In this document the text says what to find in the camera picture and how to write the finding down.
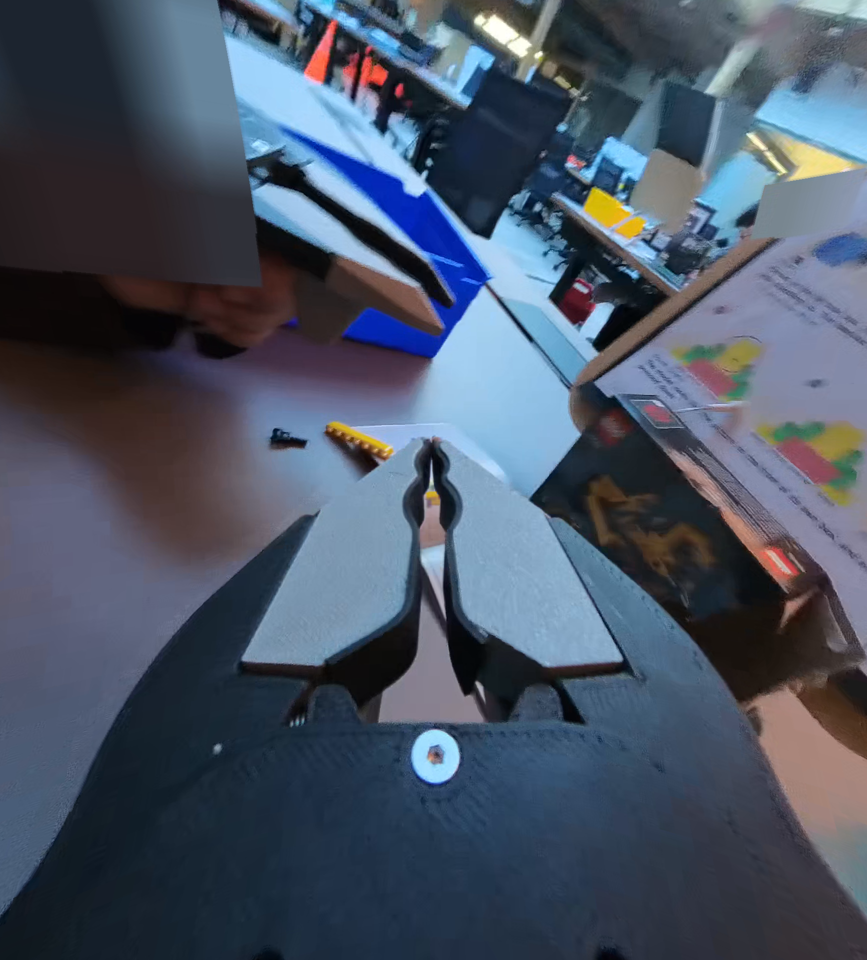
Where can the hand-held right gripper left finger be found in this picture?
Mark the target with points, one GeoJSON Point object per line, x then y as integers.
{"type": "Point", "coordinates": [343, 585]}

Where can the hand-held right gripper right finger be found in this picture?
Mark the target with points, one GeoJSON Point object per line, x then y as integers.
{"type": "Point", "coordinates": [516, 585]}

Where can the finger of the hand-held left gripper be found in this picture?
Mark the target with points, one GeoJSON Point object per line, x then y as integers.
{"type": "Point", "coordinates": [358, 270]}

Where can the lego instruction booklet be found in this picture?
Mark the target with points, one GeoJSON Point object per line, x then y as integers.
{"type": "Point", "coordinates": [463, 450]}

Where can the yellow lego beam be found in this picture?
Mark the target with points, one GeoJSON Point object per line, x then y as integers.
{"type": "Point", "coordinates": [358, 440]}

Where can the black lego box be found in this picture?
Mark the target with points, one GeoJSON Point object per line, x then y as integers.
{"type": "Point", "coordinates": [651, 525]}

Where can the black lego pin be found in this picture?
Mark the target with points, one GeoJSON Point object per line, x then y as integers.
{"type": "Point", "coordinates": [287, 438]}

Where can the person's left hand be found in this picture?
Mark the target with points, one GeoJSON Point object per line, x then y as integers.
{"type": "Point", "coordinates": [238, 311]}

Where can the blue plastic bin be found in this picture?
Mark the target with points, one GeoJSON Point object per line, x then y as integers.
{"type": "Point", "coordinates": [433, 225]}

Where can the black office chair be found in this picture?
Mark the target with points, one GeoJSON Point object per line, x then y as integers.
{"type": "Point", "coordinates": [493, 142]}

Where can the wooden display board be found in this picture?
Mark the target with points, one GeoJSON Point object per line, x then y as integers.
{"type": "Point", "coordinates": [587, 403]}

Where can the orange traffic cone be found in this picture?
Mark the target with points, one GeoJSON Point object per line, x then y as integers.
{"type": "Point", "coordinates": [321, 60]}

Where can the red object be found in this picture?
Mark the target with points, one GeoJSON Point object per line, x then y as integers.
{"type": "Point", "coordinates": [577, 301]}

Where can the yellow storage bin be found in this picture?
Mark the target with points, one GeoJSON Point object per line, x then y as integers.
{"type": "Point", "coordinates": [606, 210]}

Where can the background wooden desk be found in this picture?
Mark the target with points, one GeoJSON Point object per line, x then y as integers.
{"type": "Point", "coordinates": [621, 251]}

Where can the brown cardboard box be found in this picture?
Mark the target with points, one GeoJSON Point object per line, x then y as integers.
{"type": "Point", "coordinates": [666, 191]}

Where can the printed instruction sheet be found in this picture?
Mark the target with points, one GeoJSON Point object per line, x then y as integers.
{"type": "Point", "coordinates": [778, 337]}

